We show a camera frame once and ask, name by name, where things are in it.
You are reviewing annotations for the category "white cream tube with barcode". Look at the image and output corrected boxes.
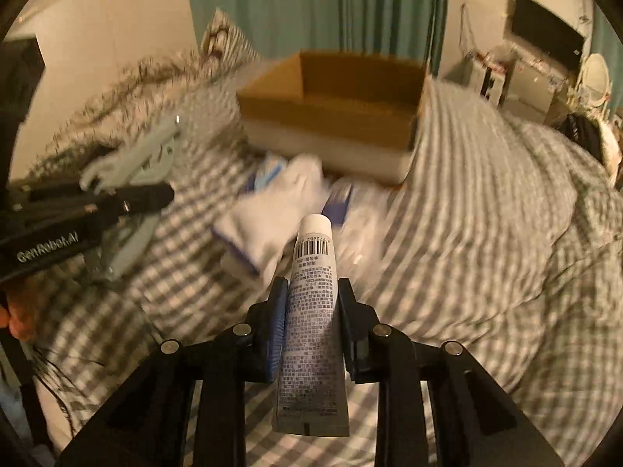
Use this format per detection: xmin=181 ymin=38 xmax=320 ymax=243
xmin=273 ymin=214 xmax=350 ymax=437

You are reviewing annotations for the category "white sock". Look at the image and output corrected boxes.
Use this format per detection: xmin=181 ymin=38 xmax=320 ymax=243
xmin=212 ymin=154 xmax=328 ymax=287

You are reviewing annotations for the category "person's left hand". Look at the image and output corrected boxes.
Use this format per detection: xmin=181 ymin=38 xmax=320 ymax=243
xmin=0 ymin=277 xmax=38 ymax=342

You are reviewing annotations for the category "clear plastic bag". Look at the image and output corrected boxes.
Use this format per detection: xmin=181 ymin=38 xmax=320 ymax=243
xmin=335 ymin=186 xmax=390 ymax=279

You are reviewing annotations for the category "floral patterned duvet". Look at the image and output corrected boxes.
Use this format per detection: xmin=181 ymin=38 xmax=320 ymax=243
xmin=26 ymin=52 xmax=223 ymax=179

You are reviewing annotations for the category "blue white small package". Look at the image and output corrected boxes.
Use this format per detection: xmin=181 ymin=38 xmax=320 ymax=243
xmin=321 ymin=179 xmax=354 ymax=228

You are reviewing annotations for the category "checkered grey white bed sheet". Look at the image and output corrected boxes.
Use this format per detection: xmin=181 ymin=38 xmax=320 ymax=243
xmin=35 ymin=63 xmax=622 ymax=466

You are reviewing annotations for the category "checkered pillow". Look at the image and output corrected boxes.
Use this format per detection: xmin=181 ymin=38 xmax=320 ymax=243
xmin=200 ymin=7 xmax=260 ymax=71

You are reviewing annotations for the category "brown cardboard box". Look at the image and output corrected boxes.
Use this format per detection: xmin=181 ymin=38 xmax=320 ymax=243
xmin=236 ymin=51 xmax=431 ymax=186

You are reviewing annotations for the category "white suitcase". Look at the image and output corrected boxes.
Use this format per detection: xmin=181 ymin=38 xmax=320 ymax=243
xmin=463 ymin=51 xmax=508 ymax=107

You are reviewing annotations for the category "silver mini fridge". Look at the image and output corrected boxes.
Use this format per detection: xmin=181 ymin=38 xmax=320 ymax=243
xmin=502 ymin=60 xmax=560 ymax=121

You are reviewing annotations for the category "black jacket on chair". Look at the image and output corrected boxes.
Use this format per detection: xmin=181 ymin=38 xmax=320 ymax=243
xmin=552 ymin=113 xmax=622 ymax=178

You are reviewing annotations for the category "white oval vanity mirror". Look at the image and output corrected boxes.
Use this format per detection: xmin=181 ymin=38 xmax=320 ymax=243
xmin=579 ymin=53 xmax=611 ymax=107

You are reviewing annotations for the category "green window curtain right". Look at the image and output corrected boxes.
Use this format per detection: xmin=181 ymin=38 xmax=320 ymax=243
xmin=591 ymin=3 xmax=623 ymax=114

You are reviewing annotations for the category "black wall television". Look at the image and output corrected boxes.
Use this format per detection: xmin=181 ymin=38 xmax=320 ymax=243
xmin=511 ymin=0 xmax=585 ymax=72

